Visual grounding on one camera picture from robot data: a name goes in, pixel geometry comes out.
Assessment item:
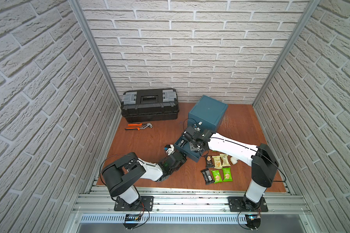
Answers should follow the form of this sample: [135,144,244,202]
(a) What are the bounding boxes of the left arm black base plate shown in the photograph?
[114,196,154,212]

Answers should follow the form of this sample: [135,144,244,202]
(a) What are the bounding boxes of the teal drawer cabinet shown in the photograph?
[188,95,228,132]

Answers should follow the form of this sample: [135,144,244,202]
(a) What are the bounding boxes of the black cookie packet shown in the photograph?
[201,168,215,185]
[204,156,214,168]

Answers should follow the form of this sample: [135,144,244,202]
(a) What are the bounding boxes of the black plastic toolbox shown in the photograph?
[121,88,179,123]

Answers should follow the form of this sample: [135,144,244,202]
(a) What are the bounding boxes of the right controller board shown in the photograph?
[245,215,261,230]

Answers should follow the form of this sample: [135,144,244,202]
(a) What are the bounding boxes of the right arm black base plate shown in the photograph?
[227,196,268,212]

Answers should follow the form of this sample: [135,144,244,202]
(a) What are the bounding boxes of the white pipe elbow fitting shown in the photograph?
[230,157,238,165]

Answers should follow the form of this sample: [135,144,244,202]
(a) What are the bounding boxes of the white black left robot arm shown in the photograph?
[100,150,187,205]

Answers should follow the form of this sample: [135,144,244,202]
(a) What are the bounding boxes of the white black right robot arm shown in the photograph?
[182,126,279,211]

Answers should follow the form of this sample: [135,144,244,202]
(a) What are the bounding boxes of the aluminium corner profile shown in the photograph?
[69,0,121,107]
[252,0,321,108]

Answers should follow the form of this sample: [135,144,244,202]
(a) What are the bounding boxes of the yellow cookie packet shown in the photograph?
[220,154,231,168]
[213,156,223,170]

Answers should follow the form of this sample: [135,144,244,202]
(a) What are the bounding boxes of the right aluminium corner profile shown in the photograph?
[252,0,321,108]

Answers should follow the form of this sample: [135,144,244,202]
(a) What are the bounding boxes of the orange handled groove pliers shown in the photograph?
[125,123,153,131]

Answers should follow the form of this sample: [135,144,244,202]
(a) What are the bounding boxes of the green cookie packet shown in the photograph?
[222,168,233,182]
[212,170,223,183]

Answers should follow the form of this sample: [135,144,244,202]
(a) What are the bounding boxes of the aluminium front rail frame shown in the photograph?
[64,185,320,233]

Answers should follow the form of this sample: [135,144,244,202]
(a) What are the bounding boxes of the left aluminium corner profile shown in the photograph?
[69,0,121,107]

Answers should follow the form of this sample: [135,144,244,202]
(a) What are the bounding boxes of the left controller board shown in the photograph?
[123,214,142,230]

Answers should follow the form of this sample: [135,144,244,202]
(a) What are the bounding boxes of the controller board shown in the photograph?
[123,214,142,230]
[245,215,261,230]

